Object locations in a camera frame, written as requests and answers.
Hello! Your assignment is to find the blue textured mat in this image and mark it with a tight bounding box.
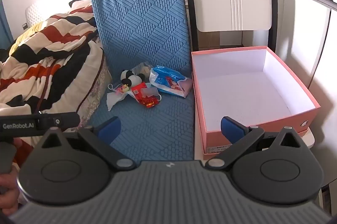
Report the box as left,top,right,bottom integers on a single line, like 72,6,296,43
87,0,196,162

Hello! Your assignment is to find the striped blanket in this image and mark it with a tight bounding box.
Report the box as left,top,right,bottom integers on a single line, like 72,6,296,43
0,0,106,119

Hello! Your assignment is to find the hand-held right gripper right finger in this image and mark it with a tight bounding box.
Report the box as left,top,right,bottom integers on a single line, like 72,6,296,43
206,116,306,171

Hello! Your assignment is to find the red packet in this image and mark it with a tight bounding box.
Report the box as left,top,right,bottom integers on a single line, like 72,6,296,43
131,82,161,109

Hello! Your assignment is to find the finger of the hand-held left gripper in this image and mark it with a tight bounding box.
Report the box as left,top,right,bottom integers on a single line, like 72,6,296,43
39,111,81,132

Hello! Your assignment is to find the person's left hand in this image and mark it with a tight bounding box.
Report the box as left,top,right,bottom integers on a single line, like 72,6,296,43
0,138,23,211

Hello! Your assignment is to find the blue curtain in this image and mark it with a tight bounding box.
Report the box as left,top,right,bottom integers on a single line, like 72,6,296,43
0,0,14,46

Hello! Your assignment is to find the clear zip bag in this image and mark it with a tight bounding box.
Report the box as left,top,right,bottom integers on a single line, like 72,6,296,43
133,62,154,78

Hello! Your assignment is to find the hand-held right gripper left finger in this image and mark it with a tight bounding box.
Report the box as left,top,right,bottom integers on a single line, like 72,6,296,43
35,117,136,171

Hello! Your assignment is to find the panda plush toy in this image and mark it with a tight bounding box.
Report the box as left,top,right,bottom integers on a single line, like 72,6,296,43
120,69,146,88

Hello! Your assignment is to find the blue printed packet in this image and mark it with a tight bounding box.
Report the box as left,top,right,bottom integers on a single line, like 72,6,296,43
149,66,193,99

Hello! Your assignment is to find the pink cardboard box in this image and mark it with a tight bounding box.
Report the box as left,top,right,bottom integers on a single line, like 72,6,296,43
191,46,322,155

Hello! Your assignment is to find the white pillow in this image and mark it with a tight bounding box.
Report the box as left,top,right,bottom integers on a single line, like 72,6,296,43
25,2,45,28

